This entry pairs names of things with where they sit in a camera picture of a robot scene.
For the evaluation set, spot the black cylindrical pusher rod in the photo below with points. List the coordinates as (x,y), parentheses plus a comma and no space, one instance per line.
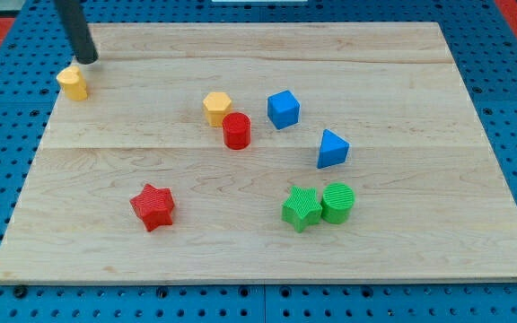
(77,30)

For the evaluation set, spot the yellow heart block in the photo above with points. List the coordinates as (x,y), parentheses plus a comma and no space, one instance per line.
(72,83)

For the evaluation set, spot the yellow hexagon block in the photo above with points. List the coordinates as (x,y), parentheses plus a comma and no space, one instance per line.
(216,106)

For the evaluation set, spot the wooden board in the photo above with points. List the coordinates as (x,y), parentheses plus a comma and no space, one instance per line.
(431,204)

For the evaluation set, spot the red cylinder block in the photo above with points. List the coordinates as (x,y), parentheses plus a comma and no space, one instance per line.
(236,131)

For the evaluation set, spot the red star block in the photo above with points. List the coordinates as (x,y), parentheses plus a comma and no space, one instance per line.
(153,206)

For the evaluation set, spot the blue cube block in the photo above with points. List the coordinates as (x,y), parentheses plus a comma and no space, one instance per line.
(283,109)

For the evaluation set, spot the blue triangle block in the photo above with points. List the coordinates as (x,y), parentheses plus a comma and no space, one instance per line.
(333,149)

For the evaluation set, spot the green star block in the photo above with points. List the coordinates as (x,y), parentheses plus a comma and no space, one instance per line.
(302,208)

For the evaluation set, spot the green cylinder block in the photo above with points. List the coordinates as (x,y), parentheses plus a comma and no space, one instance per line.
(337,202)

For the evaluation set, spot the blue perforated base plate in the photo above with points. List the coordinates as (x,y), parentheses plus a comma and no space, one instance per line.
(35,49)

